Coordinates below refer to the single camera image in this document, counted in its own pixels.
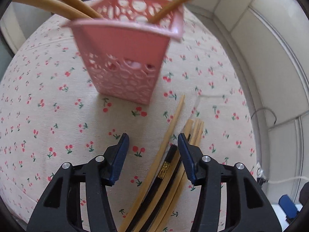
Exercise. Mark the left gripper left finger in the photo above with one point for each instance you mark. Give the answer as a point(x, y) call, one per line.
point(114, 158)

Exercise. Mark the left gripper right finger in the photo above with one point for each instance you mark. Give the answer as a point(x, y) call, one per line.
point(191, 158)

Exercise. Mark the pink perforated utensil basket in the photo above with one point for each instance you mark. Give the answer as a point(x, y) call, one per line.
point(121, 51)

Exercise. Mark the white power strip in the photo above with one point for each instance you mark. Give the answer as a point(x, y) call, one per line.
point(261, 178)

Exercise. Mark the bamboo chopstick on table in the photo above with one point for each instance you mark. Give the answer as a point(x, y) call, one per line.
point(163, 195)
point(153, 169)
point(162, 218)

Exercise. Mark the black chopstick gold band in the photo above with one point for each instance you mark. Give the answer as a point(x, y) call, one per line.
point(151, 193)

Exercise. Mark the cherry print tablecloth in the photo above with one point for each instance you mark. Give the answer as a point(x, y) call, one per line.
point(51, 113)

